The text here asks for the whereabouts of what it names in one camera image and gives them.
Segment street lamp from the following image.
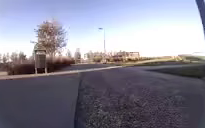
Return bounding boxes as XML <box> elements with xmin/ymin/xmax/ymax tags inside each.
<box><xmin>97</xmin><ymin>27</ymin><xmax>107</xmax><ymax>64</ymax></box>

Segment sign board on posts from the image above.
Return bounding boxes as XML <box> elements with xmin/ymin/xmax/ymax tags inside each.
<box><xmin>33</xmin><ymin>49</ymin><xmax>48</xmax><ymax>75</ymax></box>

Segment narrow grass strip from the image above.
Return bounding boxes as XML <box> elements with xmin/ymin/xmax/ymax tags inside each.
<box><xmin>113</xmin><ymin>57</ymin><xmax>181</xmax><ymax>67</ymax></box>

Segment pale kerb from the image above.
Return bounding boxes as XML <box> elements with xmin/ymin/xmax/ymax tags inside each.
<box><xmin>0</xmin><ymin>65</ymin><xmax>124</xmax><ymax>81</ymax></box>

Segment grass lawn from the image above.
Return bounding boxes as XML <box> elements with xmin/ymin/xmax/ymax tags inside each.
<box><xmin>149</xmin><ymin>64</ymin><xmax>205</xmax><ymax>80</ymax></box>

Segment grey asphalt road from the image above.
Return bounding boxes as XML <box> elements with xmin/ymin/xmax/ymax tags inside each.
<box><xmin>54</xmin><ymin>62</ymin><xmax>114</xmax><ymax>73</ymax></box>

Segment bare tree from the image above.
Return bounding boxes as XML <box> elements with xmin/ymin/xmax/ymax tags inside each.
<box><xmin>33</xmin><ymin>19</ymin><xmax>68</xmax><ymax>61</ymax></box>

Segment row of buildings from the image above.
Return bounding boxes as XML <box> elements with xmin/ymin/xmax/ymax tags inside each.
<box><xmin>84</xmin><ymin>50</ymin><xmax>142</xmax><ymax>64</ymax></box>

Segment dark asphalt ground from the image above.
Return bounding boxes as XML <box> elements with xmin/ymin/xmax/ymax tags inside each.
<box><xmin>0</xmin><ymin>72</ymin><xmax>84</xmax><ymax>128</ymax></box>

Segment low brown hedge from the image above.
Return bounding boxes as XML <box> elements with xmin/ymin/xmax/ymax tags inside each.
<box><xmin>6</xmin><ymin>55</ymin><xmax>76</xmax><ymax>76</ymax></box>

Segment gravel strip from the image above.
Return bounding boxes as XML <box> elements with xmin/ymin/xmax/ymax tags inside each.
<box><xmin>74</xmin><ymin>68</ymin><xmax>205</xmax><ymax>128</ymax></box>

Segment group of trees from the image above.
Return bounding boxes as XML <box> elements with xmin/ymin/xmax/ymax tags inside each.
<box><xmin>64</xmin><ymin>47</ymin><xmax>83</xmax><ymax>64</ymax></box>

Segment row of trees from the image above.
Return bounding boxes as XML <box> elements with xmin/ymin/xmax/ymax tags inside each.
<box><xmin>0</xmin><ymin>50</ymin><xmax>28</xmax><ymax>66</ymax></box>

